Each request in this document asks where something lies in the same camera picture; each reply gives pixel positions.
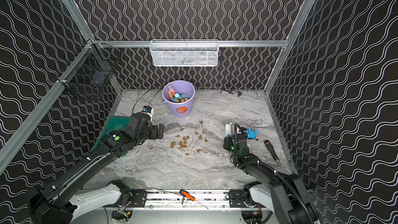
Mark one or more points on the lime front trowel wooden handle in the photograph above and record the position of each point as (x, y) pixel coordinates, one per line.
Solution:
(171, 96)

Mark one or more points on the black wire basket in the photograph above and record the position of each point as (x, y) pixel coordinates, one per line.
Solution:
(91, 76)

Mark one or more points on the purple trowel pink handle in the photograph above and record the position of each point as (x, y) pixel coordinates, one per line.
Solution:
(170, 88)

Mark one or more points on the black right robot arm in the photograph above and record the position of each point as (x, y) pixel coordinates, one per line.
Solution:
(284, 195)

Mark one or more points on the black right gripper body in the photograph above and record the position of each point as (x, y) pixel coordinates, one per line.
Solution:
(229, 144)

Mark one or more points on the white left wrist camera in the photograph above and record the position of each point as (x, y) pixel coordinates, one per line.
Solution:
(148, 110)

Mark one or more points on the white blue brush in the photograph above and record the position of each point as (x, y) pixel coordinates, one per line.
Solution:
(228, 129)

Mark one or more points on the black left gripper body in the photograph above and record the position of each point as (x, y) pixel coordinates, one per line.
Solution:
(154, 130)

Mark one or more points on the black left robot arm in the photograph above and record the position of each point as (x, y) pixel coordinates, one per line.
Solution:
(57, 202)

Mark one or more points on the purple plastic bucket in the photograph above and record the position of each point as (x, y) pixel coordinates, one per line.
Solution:
(180, 109)

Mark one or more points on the wide light blue trowel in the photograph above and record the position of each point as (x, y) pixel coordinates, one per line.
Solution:
(179, 97)

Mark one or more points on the orange handled screwdriver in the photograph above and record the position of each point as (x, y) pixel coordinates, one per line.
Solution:
(190, 197)

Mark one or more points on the black clip tool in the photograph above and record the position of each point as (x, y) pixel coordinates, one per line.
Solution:
(238, 93)

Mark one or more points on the green plastic tool case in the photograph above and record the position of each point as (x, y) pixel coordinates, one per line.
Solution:
(115, 142)

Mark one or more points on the black orange screwdriver handle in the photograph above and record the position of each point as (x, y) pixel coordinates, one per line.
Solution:
(272, 151)

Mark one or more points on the white wire basket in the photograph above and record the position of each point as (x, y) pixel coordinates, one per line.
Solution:
(184, 52)

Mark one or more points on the small blue clamp tool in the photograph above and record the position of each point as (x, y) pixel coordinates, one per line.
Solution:
(251, 133)

